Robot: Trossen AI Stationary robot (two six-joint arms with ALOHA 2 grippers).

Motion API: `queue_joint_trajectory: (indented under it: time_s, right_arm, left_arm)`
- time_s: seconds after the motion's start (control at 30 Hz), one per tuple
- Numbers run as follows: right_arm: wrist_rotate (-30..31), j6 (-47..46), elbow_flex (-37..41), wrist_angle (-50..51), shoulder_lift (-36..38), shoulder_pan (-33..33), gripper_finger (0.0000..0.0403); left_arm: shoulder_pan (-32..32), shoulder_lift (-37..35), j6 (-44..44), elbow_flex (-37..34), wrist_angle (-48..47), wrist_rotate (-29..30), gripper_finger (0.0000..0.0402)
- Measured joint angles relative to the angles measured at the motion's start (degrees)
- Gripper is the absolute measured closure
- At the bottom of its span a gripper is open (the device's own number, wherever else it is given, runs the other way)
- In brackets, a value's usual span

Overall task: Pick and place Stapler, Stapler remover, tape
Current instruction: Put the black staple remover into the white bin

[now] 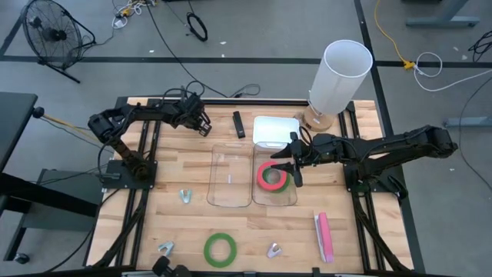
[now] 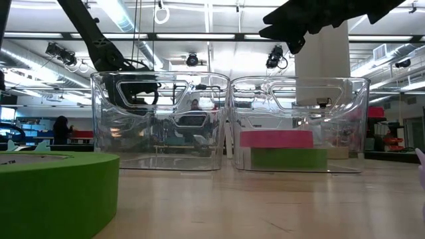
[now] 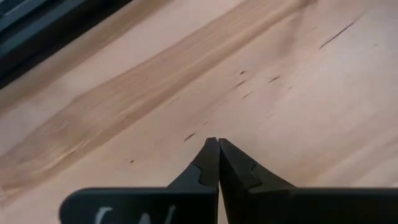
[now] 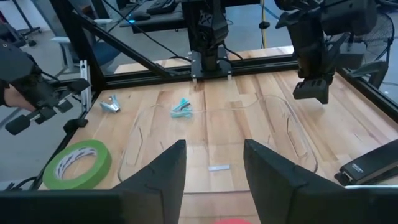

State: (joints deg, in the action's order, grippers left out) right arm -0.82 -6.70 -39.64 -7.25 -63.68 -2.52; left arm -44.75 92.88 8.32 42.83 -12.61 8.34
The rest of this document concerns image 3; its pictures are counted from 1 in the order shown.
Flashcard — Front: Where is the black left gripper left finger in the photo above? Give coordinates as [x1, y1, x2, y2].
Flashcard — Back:
[58, 137, 221, 224]

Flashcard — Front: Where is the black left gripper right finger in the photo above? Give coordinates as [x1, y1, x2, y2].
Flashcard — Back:
[218, 138, 398, 224]

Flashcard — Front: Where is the black aluminium table frame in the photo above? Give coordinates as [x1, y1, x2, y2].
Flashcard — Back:
[0, 0, 134, 90]

